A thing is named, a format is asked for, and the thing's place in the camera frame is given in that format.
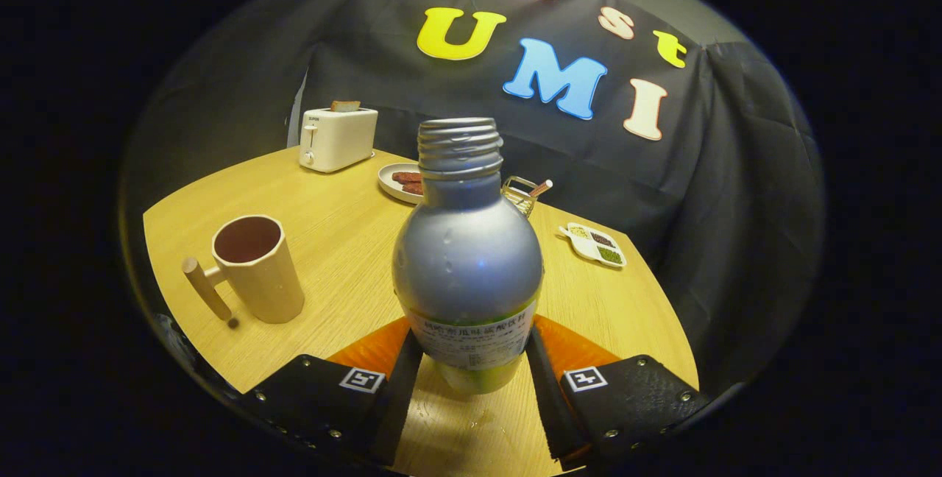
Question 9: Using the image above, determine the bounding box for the beige cup with wooden handle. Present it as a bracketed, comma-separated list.
[181, 214, 306, 330]

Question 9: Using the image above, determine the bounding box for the grey juice bottle green label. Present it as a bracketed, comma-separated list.
[391, 117, 545, 396]

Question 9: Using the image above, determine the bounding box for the small metal wire basket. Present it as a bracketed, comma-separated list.
[501, 175, 542, 217]

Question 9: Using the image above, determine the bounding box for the black backdrop cloth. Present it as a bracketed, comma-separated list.
[121, 0, 826, 398]

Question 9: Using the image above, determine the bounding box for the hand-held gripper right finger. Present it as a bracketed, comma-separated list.
[524, 314, 712, 463]

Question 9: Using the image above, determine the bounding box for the wooden table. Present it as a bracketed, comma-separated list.
[142, 146, 700, 477]

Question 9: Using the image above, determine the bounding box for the white divided dish with beans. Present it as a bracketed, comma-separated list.
[556, 222, 628, 270]

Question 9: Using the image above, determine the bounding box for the round white plate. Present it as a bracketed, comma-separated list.
[377, 162, 427, 205]

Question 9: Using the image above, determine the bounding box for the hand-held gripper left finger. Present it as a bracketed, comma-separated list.
[239, 315, 425, 467]

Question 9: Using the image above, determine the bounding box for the white toaster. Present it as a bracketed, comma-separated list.
[298, 107, 379, 174]

